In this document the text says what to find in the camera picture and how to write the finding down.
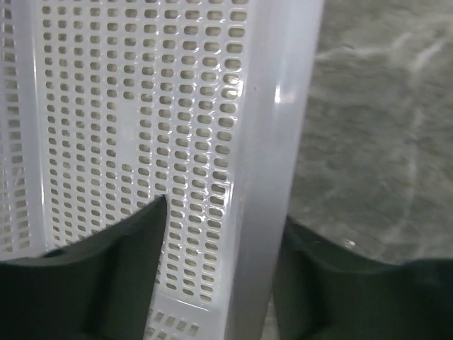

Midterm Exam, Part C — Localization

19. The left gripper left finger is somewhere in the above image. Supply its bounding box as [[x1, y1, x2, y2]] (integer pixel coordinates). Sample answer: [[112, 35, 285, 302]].
[[1, 196, 167, 339]]

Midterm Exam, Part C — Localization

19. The white perforated plastic basket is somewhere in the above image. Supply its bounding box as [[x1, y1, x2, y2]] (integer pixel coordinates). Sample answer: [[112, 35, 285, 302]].
[[1, 1, 324, 339]]

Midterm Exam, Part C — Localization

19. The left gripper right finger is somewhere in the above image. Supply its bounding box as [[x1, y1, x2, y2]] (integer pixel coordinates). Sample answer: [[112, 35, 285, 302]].
[[273, 218, 452, 340]]

